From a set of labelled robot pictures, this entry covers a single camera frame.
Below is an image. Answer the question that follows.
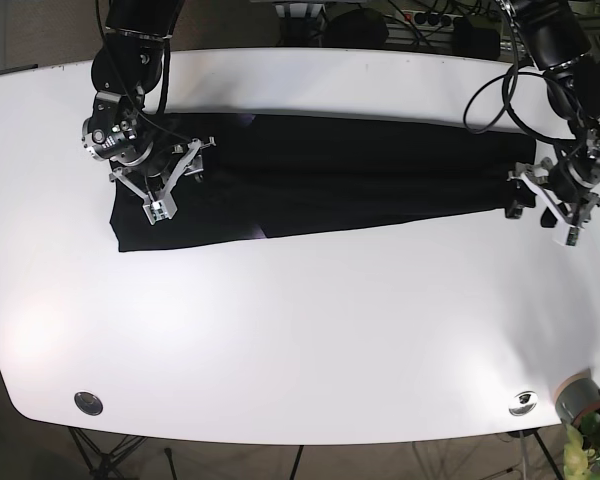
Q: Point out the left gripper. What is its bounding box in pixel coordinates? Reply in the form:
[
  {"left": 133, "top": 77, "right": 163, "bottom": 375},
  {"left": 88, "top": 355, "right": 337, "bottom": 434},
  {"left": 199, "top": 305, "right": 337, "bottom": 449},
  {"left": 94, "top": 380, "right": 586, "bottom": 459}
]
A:
[{"left": 504, "top": 158, "right": 600, "bottom": 230}]

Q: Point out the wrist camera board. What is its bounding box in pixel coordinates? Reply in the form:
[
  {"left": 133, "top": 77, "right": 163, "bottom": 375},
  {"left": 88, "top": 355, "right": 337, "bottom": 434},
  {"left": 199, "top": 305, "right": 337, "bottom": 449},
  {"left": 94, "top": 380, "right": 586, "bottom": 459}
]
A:
[
  {"left": 143, "top": 196, "right": 177, "bottom": 225},
  {"left": 554, "top": 223, "right": 580, "bottom": 247}
]

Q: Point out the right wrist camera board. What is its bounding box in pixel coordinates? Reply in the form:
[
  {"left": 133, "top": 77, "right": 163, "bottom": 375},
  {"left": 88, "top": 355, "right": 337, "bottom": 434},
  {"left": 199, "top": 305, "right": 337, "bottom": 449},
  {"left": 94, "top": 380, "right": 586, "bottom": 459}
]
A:
[{"left": 143, "top": 196, "right": 177, "bottom": 225}]

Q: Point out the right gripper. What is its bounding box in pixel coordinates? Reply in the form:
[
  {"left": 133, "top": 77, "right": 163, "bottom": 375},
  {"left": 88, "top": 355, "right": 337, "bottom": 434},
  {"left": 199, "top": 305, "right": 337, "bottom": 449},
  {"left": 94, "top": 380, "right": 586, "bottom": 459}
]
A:
[{"left": 109, "top": 136, "right": 216, "bottom": 207}]

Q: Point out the left silver table grommet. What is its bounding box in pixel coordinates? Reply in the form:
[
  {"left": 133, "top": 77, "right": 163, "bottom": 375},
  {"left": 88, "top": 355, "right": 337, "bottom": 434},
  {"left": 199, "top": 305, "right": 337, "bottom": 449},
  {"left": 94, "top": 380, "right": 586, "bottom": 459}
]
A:
[{"left": 74, "top": 391, "right": 104, "bottom": 416}]

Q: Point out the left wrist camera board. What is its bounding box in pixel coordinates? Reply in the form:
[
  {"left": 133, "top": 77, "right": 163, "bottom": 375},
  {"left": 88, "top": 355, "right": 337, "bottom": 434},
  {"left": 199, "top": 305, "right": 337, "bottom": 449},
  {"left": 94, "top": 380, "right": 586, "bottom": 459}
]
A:
[{"left": 554, "top": 223, "right": 580, "bottom": 247}]

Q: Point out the black table leg frame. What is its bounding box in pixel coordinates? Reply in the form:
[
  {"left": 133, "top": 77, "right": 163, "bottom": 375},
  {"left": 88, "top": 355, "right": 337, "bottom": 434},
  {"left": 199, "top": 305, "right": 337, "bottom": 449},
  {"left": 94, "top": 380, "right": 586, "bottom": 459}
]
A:
[{"left": 68, "top": 427, "right": 147, "bottom": 480}]

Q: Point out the silver table grommet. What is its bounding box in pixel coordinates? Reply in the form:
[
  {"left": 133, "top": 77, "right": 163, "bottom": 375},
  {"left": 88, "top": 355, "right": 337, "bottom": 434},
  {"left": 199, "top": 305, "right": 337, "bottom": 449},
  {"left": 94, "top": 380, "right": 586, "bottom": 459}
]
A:
[
  {"left": 74, "top": 391, "right": 104, "bottom": 416},
  {"left": 508, "top": 390, "right": 538, "bottom": 417}
]

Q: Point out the black T-shirt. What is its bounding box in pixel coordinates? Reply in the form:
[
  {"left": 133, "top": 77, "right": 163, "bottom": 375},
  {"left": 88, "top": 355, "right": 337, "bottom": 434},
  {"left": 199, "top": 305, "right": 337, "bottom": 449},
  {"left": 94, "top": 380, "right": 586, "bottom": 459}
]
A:
[{"left": 110, "top": 114, "right": 536, "bottom": 252}]

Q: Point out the green potted plant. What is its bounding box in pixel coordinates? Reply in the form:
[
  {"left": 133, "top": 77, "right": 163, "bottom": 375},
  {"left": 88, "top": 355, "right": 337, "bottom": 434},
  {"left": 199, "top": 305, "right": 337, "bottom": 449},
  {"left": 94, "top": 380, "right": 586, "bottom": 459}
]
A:
[{"left": 563, "top": 411, "right": 600, "bottom": 480}]

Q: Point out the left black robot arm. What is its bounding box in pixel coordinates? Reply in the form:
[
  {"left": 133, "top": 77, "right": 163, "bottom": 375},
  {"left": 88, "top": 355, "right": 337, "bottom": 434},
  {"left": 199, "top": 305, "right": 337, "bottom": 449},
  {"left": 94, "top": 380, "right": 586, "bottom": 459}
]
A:
[{"left": 497, "top": 1, "right": 600, "bottom": 245}]

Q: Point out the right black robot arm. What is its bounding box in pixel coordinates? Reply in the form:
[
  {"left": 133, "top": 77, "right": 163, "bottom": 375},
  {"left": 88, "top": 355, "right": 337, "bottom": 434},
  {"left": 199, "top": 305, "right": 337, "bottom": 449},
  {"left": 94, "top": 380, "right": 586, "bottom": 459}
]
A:
[{"left": 81, "top": 1, "right": 216, "bottom": 223}]

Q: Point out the grey plant pot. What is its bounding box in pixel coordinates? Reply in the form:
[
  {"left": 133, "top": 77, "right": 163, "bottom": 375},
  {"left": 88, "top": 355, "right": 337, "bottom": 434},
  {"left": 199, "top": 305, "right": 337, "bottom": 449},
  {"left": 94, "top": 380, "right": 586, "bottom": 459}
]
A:
[{"left": 553, "top": 370, "right": 600, "bottom": 427}]

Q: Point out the right silver table grommet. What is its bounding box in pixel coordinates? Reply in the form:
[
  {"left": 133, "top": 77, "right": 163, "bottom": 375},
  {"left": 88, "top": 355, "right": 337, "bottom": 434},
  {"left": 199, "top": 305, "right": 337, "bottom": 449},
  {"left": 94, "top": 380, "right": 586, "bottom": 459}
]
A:
[{"left": 508, "top": 390, "right": 538, "bottom": 417}]

